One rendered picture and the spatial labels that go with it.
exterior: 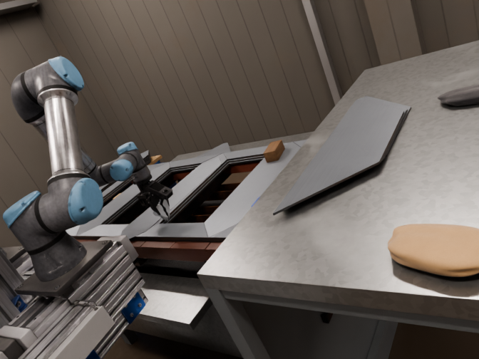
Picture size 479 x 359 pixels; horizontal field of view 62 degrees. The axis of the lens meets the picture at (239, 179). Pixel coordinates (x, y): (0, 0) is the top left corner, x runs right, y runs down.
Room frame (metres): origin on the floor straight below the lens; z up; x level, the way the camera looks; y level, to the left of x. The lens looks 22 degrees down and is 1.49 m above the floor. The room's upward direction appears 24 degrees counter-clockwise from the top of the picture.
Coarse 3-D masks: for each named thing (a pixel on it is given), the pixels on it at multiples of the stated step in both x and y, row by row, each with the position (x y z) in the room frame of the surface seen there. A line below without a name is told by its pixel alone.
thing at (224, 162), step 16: (208, 160) 2.08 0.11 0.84; (224, 160) 1.97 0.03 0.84; (240, 160) 1.91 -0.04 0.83; (256, 160) 1.84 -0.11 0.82; (160, 176) 2.20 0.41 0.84; (208, 176) 1.85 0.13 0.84; (112, 192) 2.32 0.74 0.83; (192, 192) 1.74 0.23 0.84; (128, 208) 1.97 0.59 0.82; (176, 208) 1.64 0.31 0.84; (144, 240) 1.50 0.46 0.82; (160, 240) 1.43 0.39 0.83; (176, 240) 1.37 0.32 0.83; (192, 240) 1.31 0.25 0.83; (208, 240) 1.26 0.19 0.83; (224, 240) 1.21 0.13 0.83
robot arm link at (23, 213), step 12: (36, 192) 1.10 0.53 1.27; (24, 204) 1.06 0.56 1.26; (36, 204) 1.06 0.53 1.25; (12, 216) 1.05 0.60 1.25; (24, 216) 1.05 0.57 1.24; (36, 216) 1.04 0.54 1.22; (12, 228) 1.06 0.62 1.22; (24, 228) 1.04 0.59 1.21; (36, 228) 1.04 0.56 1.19; (24, 240) 1.05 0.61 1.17; (36, 240) 1.05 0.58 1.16; (48, 240) 1.06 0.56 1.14
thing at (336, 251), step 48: (384, 96) 1.26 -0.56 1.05; (432, 96) 1.09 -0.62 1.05; (432, 144) 0.82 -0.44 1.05; (336, 192) 0.79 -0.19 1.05; (384, 192) 0.71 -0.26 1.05; (432, 192) 0.64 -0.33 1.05; (240, 240) 0.78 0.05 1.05; (288, 240) 0.70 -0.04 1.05; (336, 240) 0.63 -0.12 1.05; (384, 240) 0.57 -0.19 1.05; (240, 288) 0.65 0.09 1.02; (288, 288) 0.58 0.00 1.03; (336, 288) 0.51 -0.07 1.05; (384, 288) 0.47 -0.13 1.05; (432, 288) 0.43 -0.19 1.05
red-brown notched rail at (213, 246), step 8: (80, 240) 1.81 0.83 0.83; (88, 240) 1.76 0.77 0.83; (96, 240) 1.72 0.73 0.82; (136, 248) 1.47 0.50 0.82; (144, 248) 1.44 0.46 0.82; (152, 248) 1.40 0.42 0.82; (160, 248) 1.37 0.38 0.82; (168, 248) 1.34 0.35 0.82; (176, 248) 1.31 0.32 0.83; (184, 248) 1.28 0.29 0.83; (192, 248) 1.26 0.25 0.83; (200, 248) 1.23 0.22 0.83; (208, 248) 1.21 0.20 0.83; (216, 248) 1.19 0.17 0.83; (144, 256) 1.46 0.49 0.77; (152, 256) 1.43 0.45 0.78; (160, 256) 1.39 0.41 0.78; (168, 256) 1.36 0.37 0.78; (176, 256) 1.33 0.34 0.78; (184, 256) 1.30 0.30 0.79; (192, 256) 1.27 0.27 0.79; (200, 256) 1.24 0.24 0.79; (208, 256) 1.21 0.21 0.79
